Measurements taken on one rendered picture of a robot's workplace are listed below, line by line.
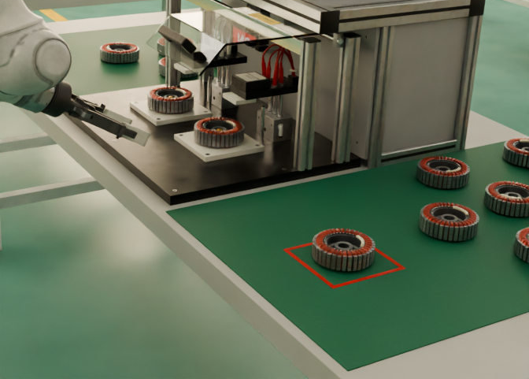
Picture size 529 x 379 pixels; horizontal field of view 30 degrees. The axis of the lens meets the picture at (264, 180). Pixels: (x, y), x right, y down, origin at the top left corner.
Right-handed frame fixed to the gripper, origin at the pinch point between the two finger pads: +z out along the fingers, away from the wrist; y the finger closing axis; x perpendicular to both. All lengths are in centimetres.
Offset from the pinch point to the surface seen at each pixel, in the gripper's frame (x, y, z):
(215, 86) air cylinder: 15.0, -23.7, 30.6
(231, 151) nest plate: 5.2, 7.2, 21.3
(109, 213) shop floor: -49, -126, 84
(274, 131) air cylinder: 13.0, 3.9, 32.0
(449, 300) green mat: 5, 74, 27
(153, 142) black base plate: -1.6, -7.6, 11.8
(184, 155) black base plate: -0.2, 2.4, 14.2
